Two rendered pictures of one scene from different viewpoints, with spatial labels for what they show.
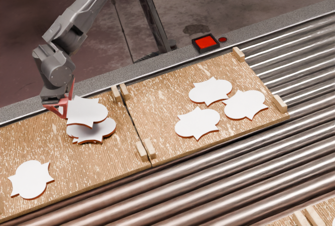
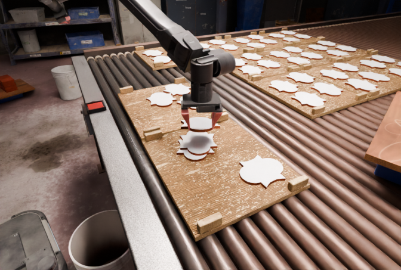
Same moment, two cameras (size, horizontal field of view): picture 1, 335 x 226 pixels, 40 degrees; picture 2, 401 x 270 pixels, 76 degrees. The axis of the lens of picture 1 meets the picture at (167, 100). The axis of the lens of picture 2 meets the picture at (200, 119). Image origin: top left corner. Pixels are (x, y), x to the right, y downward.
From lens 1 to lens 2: 1.52 m
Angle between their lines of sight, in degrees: 80
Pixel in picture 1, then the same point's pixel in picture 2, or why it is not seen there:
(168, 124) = (191, 112)
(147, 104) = (167, 123)
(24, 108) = (142, 221)
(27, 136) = (204, 192)
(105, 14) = not seen: outside the picture
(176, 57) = (104, 120)
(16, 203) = (289, 175)
